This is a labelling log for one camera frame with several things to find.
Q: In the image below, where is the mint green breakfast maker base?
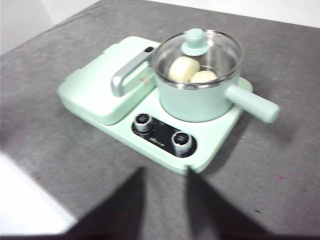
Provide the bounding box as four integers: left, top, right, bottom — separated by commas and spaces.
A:
56, 35, 253, 176

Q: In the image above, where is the silver griddle lid handle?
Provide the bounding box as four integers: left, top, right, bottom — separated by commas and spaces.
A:
111, 46, 156, 98

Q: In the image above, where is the pleated white bun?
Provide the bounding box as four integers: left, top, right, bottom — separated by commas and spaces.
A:
189, 70, 218, 84

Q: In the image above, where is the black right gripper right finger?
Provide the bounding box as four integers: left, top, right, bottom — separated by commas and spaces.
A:
186, 167, 278, 240

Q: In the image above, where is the mint green pot with handle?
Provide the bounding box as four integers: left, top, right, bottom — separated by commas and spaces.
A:
152, 37, 280, 124

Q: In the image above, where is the plain white rectangular bun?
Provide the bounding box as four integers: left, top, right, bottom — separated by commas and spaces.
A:
168, 56, 201, 83

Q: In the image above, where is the glass lid with green knob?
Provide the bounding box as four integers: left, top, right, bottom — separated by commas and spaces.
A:
152, 28, 245, 87

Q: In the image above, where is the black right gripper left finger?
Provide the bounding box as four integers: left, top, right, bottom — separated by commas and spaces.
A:
72, 167, 151, 240

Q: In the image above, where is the silver control knob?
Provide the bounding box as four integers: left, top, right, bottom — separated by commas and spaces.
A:
133, 113, 153, 133
171, 132, 192, 154

